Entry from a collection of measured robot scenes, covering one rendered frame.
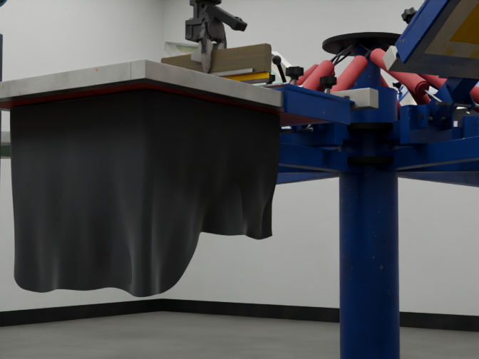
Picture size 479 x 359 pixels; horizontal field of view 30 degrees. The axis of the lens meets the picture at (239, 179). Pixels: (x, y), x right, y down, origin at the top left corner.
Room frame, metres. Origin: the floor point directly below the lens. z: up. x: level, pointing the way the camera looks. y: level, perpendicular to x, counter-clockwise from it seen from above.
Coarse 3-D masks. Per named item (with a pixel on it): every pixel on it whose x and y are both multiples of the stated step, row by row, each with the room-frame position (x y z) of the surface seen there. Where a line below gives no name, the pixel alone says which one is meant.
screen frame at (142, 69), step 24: (72, 72) 1.82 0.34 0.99; (96, 72) 1.78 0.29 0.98; (120, 72) 1.74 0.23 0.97; (144, 72) 1.71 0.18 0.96; (168, 72) 1.76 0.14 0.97; (192, 72) 1.82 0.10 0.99; (0, 96) 1.96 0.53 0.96; (24, 96) 1.93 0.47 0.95; (216, 96) 1.93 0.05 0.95; (240, 96) 1.96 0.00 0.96; (264, 96) 2.03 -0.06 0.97
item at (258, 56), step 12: (228, 48) 2.31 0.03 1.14; (240, 48) 2.28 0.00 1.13; (252, 48) 2.26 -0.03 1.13; (264, 48) 2.24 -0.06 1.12; (168, 60) 2.43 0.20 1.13; (180, 60) 2.41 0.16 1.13; (216, 60) 2.33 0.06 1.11; (228, 60) 2.31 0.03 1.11; (240, 60) 2.28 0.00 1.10; (252, 60) 2.26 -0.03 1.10; (264, 60) 2.24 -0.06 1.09; (216, 72) 2.33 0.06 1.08; (264, 72) 2.24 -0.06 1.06
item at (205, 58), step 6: (210, 42) 2.34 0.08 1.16; (198, 48) 2.35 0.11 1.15; (210, 48) 2.34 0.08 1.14; (192, 54) 2.36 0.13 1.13; (198, 54) 2.35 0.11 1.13; (204, 54) 2.32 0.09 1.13; (210, 54) 2.34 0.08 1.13; (192, 60) 2.36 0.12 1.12; (198, 60) 2.34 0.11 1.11; (204, 60) 2.33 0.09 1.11; (210, 60) 2.34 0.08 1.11; (204, 66) 2.33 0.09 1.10; (210, 66) 2.34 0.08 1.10; (204, 72) 2.34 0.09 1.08
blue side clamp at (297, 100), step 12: (288, 84) 2.09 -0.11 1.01; (288, 96) 2.09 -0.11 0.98; (300, 96) 2.13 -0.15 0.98; (312, 96) 2.18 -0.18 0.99; (324, 96) 2.22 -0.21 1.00; (336, 96) 2.27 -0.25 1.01; (288, 108) 2.09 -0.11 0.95; (300, 108) 2.13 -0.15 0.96; (312, 108) 2.18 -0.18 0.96; (324, 108) 2.22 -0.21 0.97; (336, 108) 2.27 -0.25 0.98; (348, 108) 2.32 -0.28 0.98; (324, 120) 2.24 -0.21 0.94; (336, 120) 2.27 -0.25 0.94; (348, 120) 2.32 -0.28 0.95
